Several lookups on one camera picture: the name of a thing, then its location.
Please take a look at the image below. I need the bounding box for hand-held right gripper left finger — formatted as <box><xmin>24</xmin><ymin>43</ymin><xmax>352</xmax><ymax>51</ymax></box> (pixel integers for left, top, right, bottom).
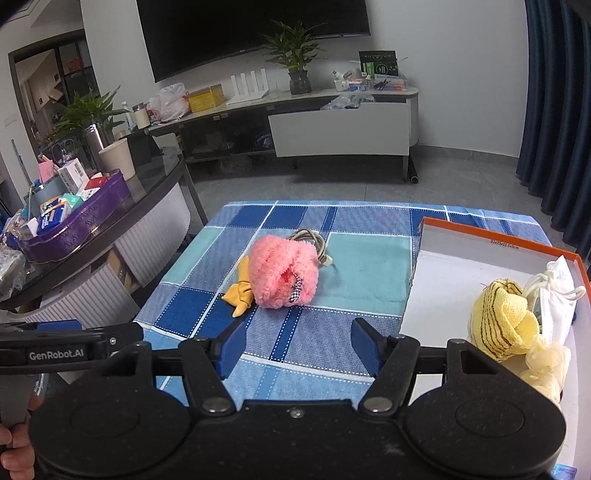
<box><xmin>106</xmin><ymin>318</ymin><xmax>245</xmax><ymax>414</ymax></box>

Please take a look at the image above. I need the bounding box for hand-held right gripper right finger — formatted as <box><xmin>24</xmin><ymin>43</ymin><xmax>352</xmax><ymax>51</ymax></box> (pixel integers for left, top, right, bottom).
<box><xmin>351</xmin><ymin>318</ymin><xmax>497</xmax><ymax>414</ymax></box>

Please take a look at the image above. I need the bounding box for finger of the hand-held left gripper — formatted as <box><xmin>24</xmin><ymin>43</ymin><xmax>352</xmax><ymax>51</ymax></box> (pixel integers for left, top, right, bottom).
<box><xmin>34</xmin><ymin>319</ymin><xmax>86</xmax><ymax>332</ymax></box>

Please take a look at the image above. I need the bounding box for orange cardboard box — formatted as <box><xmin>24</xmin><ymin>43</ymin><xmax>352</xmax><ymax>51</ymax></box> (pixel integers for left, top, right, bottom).
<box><xmin>398</xmin><ymin>217</ymin><xmax>591</xmax><ymax>472</ymax></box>

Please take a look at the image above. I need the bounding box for yellow striped knitted cloth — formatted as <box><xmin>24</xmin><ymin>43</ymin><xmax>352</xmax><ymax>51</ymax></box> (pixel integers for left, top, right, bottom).
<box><xmin>468</xmin><ymin>278</ymin><xmax>541</xmax><ymax>363</ymax></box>

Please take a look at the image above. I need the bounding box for white face mask bag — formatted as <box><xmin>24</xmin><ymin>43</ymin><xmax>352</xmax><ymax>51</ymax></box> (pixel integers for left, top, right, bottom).
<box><xmin>524</xmin><ymin>256</ymin><xmax>588</xmax><ymax>344</ymax></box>

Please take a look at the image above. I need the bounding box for person's left hand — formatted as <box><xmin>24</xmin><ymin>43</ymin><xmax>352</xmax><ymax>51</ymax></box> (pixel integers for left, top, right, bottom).
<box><xmin>0</xmin><ymin>396</ymin><xmax>43</xmax><ymax>480</ymax></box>

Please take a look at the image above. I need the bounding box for blue plaid blanket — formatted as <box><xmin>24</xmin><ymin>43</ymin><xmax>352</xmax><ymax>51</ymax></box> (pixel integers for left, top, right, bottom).
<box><xmin>133</xmin><ymin>199</ymin><xmax>552</xmax><ymax>407</ymax></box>

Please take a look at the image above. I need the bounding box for crumpled clear plastic wrapper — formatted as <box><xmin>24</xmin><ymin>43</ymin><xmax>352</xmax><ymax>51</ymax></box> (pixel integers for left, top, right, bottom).
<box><xmin>0</xmin><ymin>208</ymin><xmax>28</xmax><ymax>296</ymax></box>

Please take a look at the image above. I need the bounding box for purple tin tray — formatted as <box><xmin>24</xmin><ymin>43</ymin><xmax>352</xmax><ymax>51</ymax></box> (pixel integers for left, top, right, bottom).
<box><xmin>16</xmin><ymin>168</ymin><xmax>130</xmax><ymax>265</ymax></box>

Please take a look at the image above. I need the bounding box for blue white tissue packet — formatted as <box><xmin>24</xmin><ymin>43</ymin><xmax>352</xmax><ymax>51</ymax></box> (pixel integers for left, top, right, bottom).
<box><xmin>39</xmin><ymin>198</ymin><xmax>72</xmax><ymax>232</ymax></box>

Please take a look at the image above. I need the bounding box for white carton in tin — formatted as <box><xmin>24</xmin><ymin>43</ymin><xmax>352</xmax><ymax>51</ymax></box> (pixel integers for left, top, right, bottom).
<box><xmin>58</xmin><ymin>158</ymin><xmax>90</xmax><ymax>191</ymax></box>

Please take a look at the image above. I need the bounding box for round black coffee table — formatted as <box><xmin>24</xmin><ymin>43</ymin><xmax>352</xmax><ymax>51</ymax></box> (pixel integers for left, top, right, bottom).
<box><xmin>0</xmin><ymin>152</ymin><xmax>208</xmax><ymax>319</ymax></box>

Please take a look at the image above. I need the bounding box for white paper cup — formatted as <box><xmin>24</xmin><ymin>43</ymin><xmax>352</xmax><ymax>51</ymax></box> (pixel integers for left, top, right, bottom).
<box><xmin>98</xmin><ymin>137</ymin><xmax>137</xmax><ymax>182</ymax></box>

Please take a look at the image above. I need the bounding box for steel thermos bottle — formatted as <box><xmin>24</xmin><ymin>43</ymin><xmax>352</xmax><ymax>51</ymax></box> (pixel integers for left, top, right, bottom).
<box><xmin>84</xmin><ymin>122</ymin><xmax>114</xmax><ymax>169</ymax></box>

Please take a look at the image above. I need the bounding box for white TV cabinet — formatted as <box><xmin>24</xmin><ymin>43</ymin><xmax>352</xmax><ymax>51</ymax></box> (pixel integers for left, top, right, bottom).
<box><xmin>147</xmin><ymin>85</ymin><xmax>421</xmax><ymax>183</ymax></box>

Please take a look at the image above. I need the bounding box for green leafy plant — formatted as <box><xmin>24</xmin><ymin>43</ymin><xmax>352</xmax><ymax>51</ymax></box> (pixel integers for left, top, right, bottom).
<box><xmin>51</xmin><ymin>85</ymin><xmax>132</xmax><ymax>144</ymax></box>

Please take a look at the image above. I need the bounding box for black framed glass door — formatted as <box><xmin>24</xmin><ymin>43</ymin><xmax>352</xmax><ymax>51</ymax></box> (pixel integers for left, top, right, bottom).
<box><xmin>9</xmin><ymin>30</ymin><xmax>100</xmax><ymax>153</ymax></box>

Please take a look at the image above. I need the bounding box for clear plastic bag pile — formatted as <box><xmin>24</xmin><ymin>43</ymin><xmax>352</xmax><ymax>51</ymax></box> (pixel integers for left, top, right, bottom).
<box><xmin>321</xmin><ymin>91</ymin><xmax>377</xmax><ymax>112</ymax></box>

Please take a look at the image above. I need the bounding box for white plastic bag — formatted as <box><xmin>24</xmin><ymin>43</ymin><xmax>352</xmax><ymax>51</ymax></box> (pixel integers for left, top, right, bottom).
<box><xmin>148</xmin><ymin>83</ymin><xmax>190</xmax><ymax>123</ymax></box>

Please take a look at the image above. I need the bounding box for yellow box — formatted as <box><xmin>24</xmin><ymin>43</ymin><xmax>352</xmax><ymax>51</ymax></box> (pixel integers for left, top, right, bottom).
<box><xmin>187</xmin><ymin>85</ymin><xmax>227</xmax><ymax>113</ymax></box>

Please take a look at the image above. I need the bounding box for white router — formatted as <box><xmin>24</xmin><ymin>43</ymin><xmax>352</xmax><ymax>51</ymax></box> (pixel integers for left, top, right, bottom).
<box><xmin>226</xmin><ymin>68</ymin><xmax>269</xmax><ymax>106</ymax></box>

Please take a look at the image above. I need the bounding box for clutter of small items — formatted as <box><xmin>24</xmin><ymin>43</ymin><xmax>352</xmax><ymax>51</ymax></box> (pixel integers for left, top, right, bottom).
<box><xmin>333</xmin><ymin>69</ymin><xmax>409</xmax><ymax>93</ymax></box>

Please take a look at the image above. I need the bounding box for potted plant in glass vase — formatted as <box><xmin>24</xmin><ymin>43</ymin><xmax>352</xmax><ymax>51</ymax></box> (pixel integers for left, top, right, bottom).
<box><xmin>259</xmin><ymin>19</ymin><xmax>319</xmax><ymax>95</ymax></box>

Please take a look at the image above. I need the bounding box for green black box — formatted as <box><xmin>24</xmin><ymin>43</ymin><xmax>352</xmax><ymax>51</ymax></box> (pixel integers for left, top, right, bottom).
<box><xmin>359</xmin><ymin>49</ymin><xmax>400</xmax><ymax>79</ymax></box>

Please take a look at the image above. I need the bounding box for dark blue curtain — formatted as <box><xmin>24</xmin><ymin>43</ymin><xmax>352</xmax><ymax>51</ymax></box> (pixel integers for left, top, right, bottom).
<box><xmin>515</xmin><ymin>0</ymin><xmax>591</xmax><ymax>259</ymax></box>

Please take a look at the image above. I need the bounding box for black flat screen TV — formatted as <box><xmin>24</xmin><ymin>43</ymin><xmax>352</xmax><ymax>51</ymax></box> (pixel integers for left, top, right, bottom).
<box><xmin>136</xmin><ymin>0</ymin><xmax>371</xmax><ymax>84</ymax></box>

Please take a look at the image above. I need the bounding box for grey cable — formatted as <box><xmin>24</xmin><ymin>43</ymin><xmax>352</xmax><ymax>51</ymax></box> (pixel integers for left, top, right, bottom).
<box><xmin>286</xmin><ymin>228</ymin><xmax>335</xmax><ymax>268</ymax></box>

